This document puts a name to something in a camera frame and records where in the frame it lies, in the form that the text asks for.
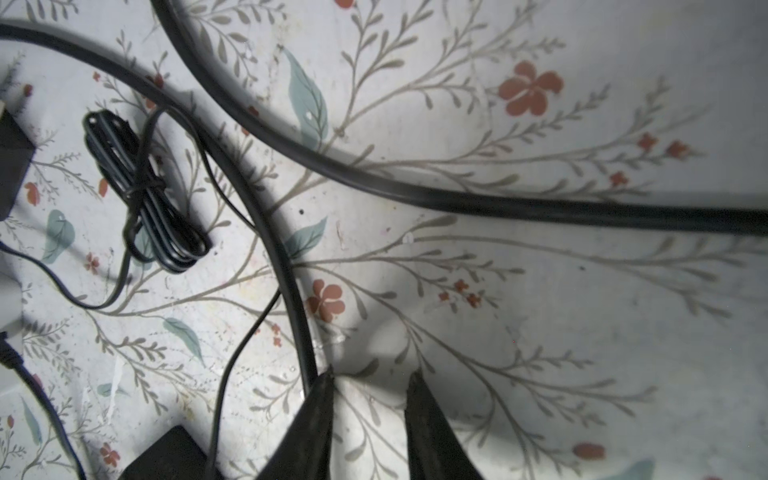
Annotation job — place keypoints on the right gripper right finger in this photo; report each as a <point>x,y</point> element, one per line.
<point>434,451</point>

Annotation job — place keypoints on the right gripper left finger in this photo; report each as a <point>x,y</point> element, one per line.
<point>304,452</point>

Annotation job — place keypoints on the black power adapter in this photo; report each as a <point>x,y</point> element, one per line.
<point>123,159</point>
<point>17,151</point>

